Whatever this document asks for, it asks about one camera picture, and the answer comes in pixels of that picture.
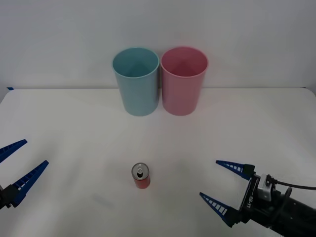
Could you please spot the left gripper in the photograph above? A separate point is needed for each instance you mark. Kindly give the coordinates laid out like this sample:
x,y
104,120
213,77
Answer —
x,y
2,197

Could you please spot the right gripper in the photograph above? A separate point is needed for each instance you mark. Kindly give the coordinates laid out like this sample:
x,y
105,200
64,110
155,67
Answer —
x,y
250,202

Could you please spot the red drink can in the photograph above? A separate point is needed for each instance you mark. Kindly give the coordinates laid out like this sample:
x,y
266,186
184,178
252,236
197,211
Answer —
x,y
142,182

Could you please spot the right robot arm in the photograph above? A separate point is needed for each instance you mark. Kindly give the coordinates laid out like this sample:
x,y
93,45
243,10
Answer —
x,y
296,212

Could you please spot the pink plastic bin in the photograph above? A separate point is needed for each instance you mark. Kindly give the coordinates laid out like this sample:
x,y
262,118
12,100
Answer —
x,y
180,96

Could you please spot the pale blue plastic bin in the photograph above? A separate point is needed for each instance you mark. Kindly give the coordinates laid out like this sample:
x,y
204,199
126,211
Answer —
x,y
138,96

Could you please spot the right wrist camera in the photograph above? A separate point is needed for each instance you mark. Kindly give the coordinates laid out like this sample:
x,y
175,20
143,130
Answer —
x,y
265,187

